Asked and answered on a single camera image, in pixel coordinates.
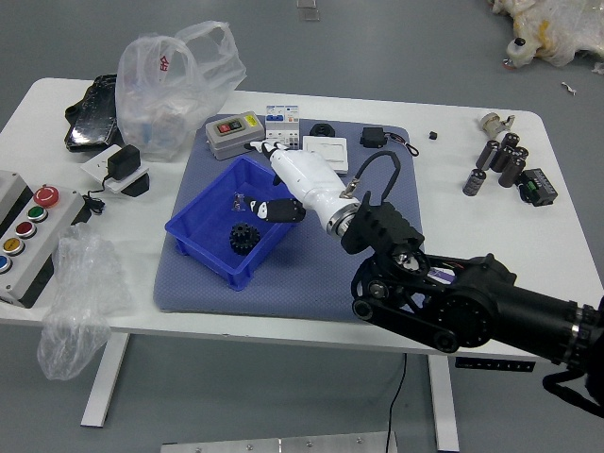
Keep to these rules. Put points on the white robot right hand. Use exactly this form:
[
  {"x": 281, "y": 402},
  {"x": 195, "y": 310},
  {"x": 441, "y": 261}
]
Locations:
[{"x": 307, "y": 181}]

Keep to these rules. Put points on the big black gear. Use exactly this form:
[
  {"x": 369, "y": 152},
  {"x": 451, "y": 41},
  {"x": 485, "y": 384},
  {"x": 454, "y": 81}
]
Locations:
[{"x": 250, "y": 246}]

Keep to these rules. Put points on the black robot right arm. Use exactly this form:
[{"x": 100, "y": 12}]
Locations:
[{"x": 472, "y": 311}]

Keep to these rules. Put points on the blue plastic box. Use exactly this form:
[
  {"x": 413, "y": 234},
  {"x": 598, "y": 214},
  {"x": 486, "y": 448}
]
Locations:
[{"x": 198, "y": 231}]

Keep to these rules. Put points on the grey multi-button control box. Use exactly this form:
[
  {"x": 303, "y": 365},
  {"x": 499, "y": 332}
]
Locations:
[{"x": 52, "y": 236}]

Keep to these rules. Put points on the plain grey box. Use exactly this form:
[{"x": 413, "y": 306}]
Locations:
[{"x": 7, "y": 193}]

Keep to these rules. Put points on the black round knob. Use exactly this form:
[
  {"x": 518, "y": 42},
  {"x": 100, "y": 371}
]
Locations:
[{"x": 322, "y": 129}]

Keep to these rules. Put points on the white blue circuit breaker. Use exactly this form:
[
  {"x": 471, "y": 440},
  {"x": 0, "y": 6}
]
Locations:
[{"x": 282, "y": 122}]

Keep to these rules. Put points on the blue-grey padded mat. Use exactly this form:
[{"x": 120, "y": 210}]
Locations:
[{"x": 307, "y": 283}]

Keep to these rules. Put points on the purple label card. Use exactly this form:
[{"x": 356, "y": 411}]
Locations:
[{"x": 443, "y": 275}]

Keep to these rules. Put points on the black cylindrical capacitor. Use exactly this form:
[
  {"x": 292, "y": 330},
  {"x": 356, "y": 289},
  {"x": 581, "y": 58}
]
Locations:
[
  {"x": 501, "y": 158},
  {"x": 474, "y": 182},
  {"x": 487, "y": 153},
  {"x": 520, "y": 152},
  {"x": 509, "y": 140},
  {"x": 512, "y": 172}
]

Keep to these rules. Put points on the black base under socket plate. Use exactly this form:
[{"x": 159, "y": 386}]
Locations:
[{"x": 139, "y": 188}]

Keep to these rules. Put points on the large translucent white plastic bag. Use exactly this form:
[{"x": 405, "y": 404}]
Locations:
[{"x": 156, "y": 108}]

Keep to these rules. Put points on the clear item on floor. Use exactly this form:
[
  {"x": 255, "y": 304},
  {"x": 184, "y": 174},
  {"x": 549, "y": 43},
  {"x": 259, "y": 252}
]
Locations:
[{"x": 309, "y": 9}]

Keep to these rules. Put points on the white metal connector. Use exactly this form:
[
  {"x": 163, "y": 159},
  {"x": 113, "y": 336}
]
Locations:
[{"x": 491, "y": 123}]

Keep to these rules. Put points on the white socket plate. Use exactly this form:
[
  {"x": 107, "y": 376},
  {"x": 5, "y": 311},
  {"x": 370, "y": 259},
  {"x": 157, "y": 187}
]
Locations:
[{"x": 96, "y": 165}]

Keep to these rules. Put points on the black keyboard-like tray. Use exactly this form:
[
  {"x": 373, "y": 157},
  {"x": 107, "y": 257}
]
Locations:
[{"x": 92, "y": 122}]

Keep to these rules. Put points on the black module with green terminal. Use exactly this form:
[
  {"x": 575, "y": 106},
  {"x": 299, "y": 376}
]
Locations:
[{"x": 538, "y": 184}]

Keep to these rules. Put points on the crumpled clear plastic bag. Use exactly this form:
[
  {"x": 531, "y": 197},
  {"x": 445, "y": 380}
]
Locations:
[{"x": 75, "y": 302}]

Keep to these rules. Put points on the silver metal plate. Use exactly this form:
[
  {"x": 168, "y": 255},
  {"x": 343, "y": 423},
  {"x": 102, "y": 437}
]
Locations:
[{"x": 283, "y": 443}]

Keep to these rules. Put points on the black table control panel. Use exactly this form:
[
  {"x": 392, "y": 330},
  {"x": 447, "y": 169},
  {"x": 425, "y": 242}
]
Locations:
[{"x": 495, "y": 365}]

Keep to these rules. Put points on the white table leg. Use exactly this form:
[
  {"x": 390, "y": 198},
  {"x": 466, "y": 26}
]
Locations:
[
  {"x": 104, "y": 377},
  {"x": 446, "y": 406}
]

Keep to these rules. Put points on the white paper scrap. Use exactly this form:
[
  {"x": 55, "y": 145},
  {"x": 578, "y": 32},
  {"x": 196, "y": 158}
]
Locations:
[{"x": 568, "y": 88}]

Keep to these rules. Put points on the plastic wrapped yellow-white bundle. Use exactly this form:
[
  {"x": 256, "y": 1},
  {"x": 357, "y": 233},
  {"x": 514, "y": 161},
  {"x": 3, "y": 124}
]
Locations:
[{"x": 557, "y": 33}]

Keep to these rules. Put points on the white wall switch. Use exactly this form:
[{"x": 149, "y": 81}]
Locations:
[{"x": 337, "y": 146}]

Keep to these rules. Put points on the grey red-green push-button switch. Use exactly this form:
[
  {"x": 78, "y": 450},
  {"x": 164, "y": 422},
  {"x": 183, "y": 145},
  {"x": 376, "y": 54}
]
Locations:
[{"x": 231, "y": 137}]

